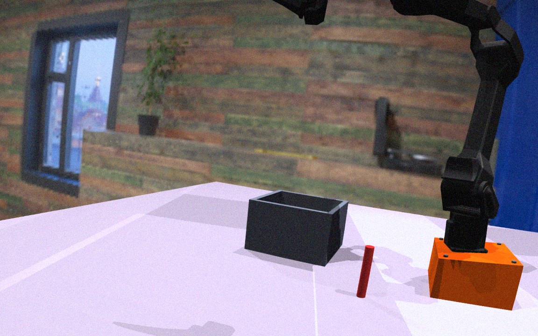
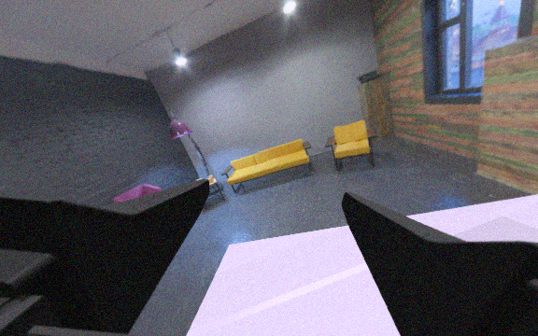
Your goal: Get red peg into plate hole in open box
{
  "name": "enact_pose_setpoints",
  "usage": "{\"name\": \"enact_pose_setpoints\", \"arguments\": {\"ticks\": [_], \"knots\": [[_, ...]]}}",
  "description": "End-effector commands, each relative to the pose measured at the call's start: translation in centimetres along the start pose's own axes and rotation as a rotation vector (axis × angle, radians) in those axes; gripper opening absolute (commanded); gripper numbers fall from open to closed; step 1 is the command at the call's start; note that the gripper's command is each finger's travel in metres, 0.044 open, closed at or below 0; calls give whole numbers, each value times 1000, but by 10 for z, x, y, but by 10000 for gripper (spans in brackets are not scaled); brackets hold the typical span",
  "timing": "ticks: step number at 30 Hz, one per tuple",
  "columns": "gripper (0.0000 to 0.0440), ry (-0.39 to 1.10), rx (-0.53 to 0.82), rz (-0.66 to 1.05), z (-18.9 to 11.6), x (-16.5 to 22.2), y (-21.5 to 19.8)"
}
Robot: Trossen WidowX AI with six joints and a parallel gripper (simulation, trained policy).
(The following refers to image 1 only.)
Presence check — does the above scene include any red peg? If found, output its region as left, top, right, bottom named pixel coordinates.
left=356, top=245, right=375, bottom=298

